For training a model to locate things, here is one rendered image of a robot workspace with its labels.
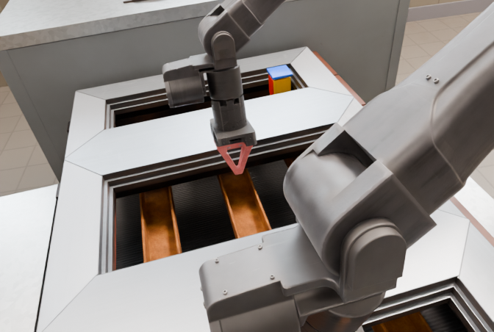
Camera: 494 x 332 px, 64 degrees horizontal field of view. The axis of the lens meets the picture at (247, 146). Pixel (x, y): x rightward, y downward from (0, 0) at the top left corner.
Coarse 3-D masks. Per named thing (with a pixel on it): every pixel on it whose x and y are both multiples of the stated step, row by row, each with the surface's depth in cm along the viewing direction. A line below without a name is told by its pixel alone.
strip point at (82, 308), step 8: (96, 280) 67; (88, 288) 66; (80, 296) 65; (88, 296) 64; (72, 304) 64; (80, 304) 63; (88, 304) 63; (64, 312) 63; (72, 312) 62; (80, 312) 62; (88, 312) 62; (56, 320) 62; (64, 320) 62; (72, 320) 61; (80, 320) 61; (88, 320) 61; (48, 328) 61; (56, 328) 61; (64, 328) 60; (72, 328) 60; (80, 328) 60; (88, 328) 60
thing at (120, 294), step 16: (112, 272) 68; (128, 272) 68; (144, 272) 67; (96, 288) 66; (112, 288) 65; (128, 288) 65; (144, 288) 65; (96, 304) 63; (112, 304) 63; (128, 304) 63; (144, 304) 63; (96, 320) 61; (112, 320) 61; (128, 320) 61; (144, 320) 60
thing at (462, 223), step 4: (448, 216) 71; (452, 216) 71; (456, 216) 71; (452, 220) 71; (456, 220) 70; (460, 220) 70; (464, 220) 70; (468, 220) 70; (456, 224) 70; (460, 224) 70; (464, 224) 70; (468, 224) 70; (460, 228) 69; (464, 228) 69; (464, 232) 68
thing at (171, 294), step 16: (176, 256) 69; (160, 272) 67; (176, 272) 67; (192, 272) 67; (160, 288) 65; (176, 288) 64; (192, 288) 64; (160, 304) 62; (176, 304) 62; (192, 304) 62; (160, 320) 60; (176, 320) 60; (192, 320) 60
